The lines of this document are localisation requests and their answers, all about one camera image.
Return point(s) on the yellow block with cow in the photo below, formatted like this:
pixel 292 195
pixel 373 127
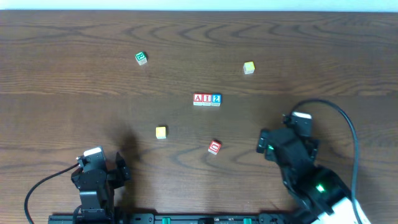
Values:
pixel 161 132

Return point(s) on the red letter A block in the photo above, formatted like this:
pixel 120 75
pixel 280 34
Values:
pixel 197 99

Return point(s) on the blue number 2 block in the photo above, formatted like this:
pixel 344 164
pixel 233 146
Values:
pixel 216 100

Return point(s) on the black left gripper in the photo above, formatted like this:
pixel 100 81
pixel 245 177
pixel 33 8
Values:
pixel 115 175

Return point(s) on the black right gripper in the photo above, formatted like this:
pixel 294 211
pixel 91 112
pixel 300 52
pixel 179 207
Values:
pixel 265 144

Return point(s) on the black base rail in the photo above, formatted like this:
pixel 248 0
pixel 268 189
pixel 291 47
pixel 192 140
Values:
pixel 148 218

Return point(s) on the red letter I block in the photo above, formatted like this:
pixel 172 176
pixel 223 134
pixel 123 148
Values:
pixel 206 99

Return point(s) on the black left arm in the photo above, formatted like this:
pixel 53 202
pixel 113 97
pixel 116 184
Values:
pixel 97 204

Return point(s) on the yellow top block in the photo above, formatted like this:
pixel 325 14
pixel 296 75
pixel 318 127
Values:
pixel 248 68

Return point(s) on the red letter U block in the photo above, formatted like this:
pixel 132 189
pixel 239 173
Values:
pixel 214 147

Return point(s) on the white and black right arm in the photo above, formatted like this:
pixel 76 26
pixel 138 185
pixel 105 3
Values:
pixel 322 196

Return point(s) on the green letter R block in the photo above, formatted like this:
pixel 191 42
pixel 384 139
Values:
pixel 141 57

